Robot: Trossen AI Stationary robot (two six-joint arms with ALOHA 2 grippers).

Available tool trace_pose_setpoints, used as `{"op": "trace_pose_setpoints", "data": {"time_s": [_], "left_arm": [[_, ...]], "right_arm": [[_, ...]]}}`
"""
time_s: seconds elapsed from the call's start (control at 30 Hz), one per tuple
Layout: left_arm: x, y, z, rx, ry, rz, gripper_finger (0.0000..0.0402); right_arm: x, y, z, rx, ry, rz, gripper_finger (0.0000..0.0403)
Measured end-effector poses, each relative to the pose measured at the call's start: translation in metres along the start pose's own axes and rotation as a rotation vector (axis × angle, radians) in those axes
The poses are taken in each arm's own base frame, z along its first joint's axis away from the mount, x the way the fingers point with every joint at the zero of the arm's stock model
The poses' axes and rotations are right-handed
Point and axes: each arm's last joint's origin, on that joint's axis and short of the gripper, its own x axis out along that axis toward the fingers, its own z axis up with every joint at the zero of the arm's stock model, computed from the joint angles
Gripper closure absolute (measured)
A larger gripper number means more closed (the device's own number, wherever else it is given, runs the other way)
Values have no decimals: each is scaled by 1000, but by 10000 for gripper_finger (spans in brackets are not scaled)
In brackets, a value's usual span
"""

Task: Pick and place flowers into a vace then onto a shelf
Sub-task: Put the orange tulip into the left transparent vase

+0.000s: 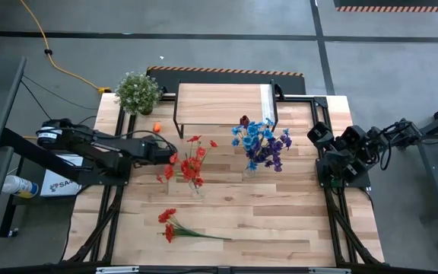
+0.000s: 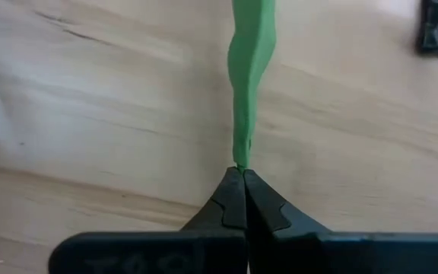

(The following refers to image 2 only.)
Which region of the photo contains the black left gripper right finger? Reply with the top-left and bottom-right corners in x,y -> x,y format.
243,169 -> 438,274

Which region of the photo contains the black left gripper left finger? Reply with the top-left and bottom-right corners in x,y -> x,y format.
47,166 -> 248,274

